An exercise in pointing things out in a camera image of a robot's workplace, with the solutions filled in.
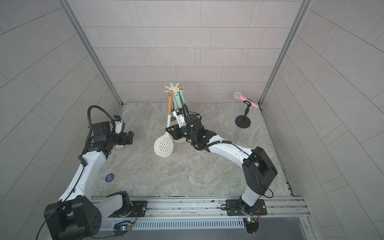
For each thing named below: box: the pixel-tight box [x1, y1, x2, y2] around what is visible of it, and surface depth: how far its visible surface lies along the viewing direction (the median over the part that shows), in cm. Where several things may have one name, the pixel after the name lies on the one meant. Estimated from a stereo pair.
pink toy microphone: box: [233, 91, 260, 109], surface depth 95 cm
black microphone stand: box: [235, 100, 252, 129], surface depth 107 cm
